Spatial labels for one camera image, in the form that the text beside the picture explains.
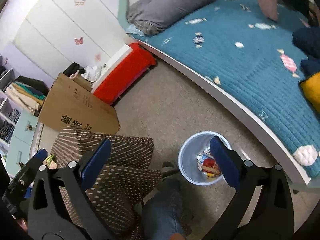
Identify dark blue plush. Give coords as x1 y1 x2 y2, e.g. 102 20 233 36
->
292 27 319 78

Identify hanging clothes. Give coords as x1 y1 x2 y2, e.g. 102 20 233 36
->
4 79 49 116

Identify white cabinet with drawers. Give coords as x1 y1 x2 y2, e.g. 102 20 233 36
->
5 111 38 177

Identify grey folded blanket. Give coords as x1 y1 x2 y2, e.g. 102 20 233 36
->
126 0 217 36

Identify green snack pieces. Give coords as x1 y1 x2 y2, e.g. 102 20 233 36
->
43 154 58 169

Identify red snack bag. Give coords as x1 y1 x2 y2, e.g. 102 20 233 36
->
196 147 222 179

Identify white wardrobe doors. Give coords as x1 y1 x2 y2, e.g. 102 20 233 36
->
13 0 132 79

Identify yellow pillow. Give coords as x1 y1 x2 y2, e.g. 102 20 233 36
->
299 72 320 113

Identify brown cardboard box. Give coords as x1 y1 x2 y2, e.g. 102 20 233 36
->
39 73 120 134

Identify red storage bench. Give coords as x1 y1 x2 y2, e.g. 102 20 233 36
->
92 43 156 105

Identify light blue trash bin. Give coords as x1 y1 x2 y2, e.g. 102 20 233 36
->
178 131 232 186

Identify white cube shelf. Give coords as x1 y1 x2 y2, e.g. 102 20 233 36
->
1 55 22 153

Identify teal quilted bed cover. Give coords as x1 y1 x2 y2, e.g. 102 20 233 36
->
126 0 320 178

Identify teal bunk bed frame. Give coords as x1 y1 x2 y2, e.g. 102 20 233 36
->
107 0 320 193

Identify white plastic bag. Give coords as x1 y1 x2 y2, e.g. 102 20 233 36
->
81 65 102 83

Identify brown polka dot tablecloth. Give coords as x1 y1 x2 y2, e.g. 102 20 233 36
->
51 127 162 239

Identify person's jeans leg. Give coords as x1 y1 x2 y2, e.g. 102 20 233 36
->
142 179 185 240

